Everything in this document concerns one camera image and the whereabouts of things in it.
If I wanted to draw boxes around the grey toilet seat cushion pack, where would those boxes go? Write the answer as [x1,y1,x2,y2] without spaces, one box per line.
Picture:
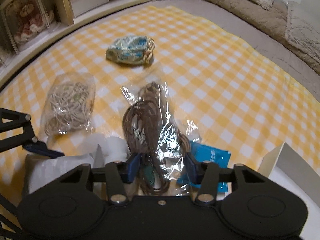
[22,153,101,198]

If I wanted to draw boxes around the bag of brown cord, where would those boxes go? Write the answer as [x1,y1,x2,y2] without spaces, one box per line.
[121,81,192,196]

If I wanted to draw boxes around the bag of beige cord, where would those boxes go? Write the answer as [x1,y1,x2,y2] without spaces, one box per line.
[40,72,95,137]

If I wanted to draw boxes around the blue green drawstring pouch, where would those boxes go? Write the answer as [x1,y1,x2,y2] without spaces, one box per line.
[106,35,155,65]

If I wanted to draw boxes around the white fluffy cotton ball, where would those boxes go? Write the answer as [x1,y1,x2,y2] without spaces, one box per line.
[78,133,129,167]

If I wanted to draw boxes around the blue foil packet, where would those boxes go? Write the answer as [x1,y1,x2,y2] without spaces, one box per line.
[177,141,231,189]

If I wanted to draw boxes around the yellow white checkered cloth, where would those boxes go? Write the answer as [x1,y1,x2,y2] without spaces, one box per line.
[1,6,319,171]

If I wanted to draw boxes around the white cardboard box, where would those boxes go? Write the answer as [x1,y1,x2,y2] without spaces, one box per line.
[258,142,320,239]

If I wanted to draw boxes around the teddy bear in box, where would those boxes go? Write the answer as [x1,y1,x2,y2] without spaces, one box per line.
[6,0,54,44]

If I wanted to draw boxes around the beige folded quilt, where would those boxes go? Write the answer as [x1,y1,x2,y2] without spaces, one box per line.
[205,0,319,74]

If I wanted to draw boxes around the beige quilted pillow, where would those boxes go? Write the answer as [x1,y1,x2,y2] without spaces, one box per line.
[285,2,319,63]

